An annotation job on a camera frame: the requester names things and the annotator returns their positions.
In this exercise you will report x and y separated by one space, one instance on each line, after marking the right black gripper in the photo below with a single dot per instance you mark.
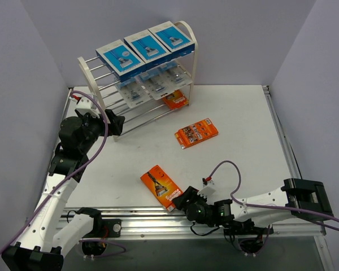
190 202

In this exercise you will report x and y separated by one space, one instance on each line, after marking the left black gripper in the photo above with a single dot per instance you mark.
107 124

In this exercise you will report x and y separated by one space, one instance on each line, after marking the orange Gillette Fusion5 box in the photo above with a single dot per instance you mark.
175 100
162 187

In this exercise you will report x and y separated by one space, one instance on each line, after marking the small blue cartridge pack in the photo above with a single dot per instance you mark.
133 94

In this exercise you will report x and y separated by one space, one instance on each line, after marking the orange Gillette styler box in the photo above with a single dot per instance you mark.
196 133

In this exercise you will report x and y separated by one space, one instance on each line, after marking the gillette razor blister pack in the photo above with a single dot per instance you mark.
157 84
176 76

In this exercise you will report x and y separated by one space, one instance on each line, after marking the blue Harry's box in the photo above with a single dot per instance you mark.
122 60
176 41
148 48

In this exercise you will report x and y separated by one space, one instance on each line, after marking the Gillette razor blister pack front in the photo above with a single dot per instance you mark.
176 76

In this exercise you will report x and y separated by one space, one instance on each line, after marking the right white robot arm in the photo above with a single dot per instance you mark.
298 198

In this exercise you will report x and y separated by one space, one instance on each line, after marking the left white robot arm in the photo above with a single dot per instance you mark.
38 246

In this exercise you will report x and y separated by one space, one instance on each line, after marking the cream metal-rod shelf rack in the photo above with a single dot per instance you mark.
99 77

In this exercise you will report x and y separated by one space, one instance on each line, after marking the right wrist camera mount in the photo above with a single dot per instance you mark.
208 188

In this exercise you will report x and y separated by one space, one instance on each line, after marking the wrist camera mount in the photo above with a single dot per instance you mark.
84 105
208 188

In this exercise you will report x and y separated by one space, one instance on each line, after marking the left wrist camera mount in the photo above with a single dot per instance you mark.
84 105

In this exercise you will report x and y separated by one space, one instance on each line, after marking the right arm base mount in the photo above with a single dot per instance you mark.
246 237

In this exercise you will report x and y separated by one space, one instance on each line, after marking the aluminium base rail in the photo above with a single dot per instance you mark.
156 223

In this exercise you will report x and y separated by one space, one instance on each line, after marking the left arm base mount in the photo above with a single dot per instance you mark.
110 228

